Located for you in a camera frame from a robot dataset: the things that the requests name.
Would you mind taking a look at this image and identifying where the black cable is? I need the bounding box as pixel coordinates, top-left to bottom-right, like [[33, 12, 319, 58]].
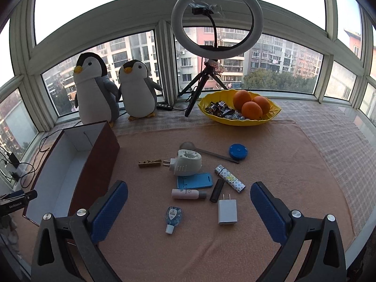
[[0, 118, 85, 190]]

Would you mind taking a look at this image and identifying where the white pink tube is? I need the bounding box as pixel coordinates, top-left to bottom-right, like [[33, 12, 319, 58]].
[[172, 189, 207, 200]]

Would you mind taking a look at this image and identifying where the white ring light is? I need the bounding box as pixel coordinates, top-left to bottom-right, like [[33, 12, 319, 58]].
[[171, 0, 264, 60]]

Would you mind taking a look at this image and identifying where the black small cylinder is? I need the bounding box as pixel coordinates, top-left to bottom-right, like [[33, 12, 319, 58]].
[[210, 178, 225, 203]]

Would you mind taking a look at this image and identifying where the black tripod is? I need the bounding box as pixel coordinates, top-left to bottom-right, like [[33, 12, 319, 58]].
[[177, 59, 227, 117]]

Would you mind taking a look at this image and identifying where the black remote on sill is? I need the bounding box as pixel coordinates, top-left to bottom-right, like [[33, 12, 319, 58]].
[[156, 102, 173, 111]]

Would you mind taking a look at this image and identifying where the white power strip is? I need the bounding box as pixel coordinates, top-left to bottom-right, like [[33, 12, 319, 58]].
[[6, 164, 25, 181]]

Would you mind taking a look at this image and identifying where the grey plastic spoon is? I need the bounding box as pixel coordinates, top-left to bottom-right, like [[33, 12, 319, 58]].
[[179, 141, 240, 164]]

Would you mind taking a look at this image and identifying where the orange fruit back right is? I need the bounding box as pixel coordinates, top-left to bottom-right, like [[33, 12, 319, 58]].
[[253, 95, 271, 115]]

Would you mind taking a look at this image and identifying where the white plug-in device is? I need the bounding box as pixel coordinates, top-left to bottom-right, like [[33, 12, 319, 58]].
[[162, 149, 202, 176]]

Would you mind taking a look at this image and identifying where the wrapped candies pile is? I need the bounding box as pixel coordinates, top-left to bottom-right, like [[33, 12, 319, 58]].
[[205, 101, 245, 120]]

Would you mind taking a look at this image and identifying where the black power adapter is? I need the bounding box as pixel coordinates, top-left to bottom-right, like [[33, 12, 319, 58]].
[[8, 153, 20, 168]]

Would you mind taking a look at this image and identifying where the patterned lighter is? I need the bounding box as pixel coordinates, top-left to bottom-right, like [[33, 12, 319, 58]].
[[215, 165, 245, 193]]

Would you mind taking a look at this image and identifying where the orange fruit front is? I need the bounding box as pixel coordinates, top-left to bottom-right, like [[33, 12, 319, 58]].
[[242, 101, 263, 120]]

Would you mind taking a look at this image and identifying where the blue round tape measure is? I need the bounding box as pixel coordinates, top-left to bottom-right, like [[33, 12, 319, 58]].
[[228, 143, 248, 161]]

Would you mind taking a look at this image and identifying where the small plush penguin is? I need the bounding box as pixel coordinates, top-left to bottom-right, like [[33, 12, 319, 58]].
[[118, 59, 163, 121]]

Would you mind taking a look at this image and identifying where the wooden clothespin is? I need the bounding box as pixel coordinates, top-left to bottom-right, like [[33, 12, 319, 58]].
[[138, 159, 163, 168]]

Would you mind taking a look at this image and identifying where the orange fruit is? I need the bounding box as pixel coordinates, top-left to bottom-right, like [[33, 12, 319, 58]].
[[253, 95, 271, 115], [233, 90, 252, 112], [242, 101, 263, 120]]

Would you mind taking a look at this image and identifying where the large plush penguin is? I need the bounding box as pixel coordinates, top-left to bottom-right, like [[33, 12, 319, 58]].
[[73, 52, 120, 127]]

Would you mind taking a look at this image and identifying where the blue phone stand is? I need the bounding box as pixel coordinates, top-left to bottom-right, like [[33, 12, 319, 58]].
[[177, 173, 213, 190]]

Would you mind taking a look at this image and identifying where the white usb charger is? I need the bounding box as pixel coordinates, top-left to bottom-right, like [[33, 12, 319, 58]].
[[217, 194, 238, 225]]

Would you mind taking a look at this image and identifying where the yellow leaf-shaped bowl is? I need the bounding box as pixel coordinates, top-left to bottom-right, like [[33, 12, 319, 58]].
[[198, 89, 282, 127]]

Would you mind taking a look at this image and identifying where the orange fruit back left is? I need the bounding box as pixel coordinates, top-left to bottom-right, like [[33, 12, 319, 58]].
[[233, 90, 252, 112]]

